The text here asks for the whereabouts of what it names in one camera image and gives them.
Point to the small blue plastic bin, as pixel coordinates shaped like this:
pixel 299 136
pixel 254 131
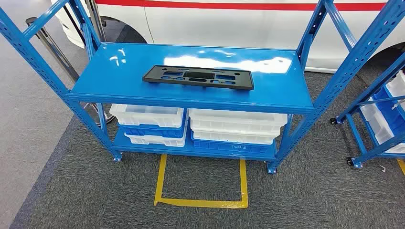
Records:
pixel 152 132

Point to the white car red stripe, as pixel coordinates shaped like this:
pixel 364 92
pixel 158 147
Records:
pixel 221 28

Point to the black plastic panel part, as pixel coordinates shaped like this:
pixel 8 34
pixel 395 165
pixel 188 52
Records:
pixel 196 83

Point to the blue metal shelf rack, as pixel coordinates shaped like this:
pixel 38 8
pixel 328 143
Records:
pixel 126 82

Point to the wide white plastic bin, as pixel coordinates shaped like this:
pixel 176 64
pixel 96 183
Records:
pixel 234 128
pixel 237 115
pixel 231 137

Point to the yellow floor tape square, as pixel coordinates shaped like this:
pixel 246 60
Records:
pixel 401 166
pixel 196 203

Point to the white plastic storage bin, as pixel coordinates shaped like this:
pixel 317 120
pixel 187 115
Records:
pixel 397 87
pixel 376 123

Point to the wide blue plastic bin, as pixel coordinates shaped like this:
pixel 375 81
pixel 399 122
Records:
pixel 227 148

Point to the blue wheeled shelf rack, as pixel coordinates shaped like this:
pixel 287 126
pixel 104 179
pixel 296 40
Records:
pixel 356 136

